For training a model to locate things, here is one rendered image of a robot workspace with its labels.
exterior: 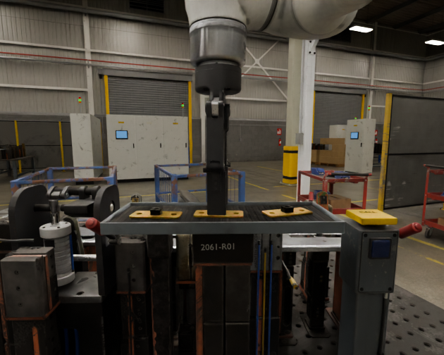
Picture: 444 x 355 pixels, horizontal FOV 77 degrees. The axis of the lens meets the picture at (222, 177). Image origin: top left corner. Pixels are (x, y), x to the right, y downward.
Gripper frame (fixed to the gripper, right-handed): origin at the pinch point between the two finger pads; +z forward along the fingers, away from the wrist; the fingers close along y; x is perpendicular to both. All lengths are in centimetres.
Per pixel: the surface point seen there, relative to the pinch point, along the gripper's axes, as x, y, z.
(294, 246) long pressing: -18.8, 26.3, 19.7
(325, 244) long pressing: -27.4, 27.8, 19.5
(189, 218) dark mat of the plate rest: 4.7, -2.2, 4.0
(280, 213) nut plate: -10.7, 0.2, 3.7
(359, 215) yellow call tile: -24.0, 0.8, 4.0
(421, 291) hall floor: -161, 186, 119
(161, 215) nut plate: 9.4, -2.3, 3.7
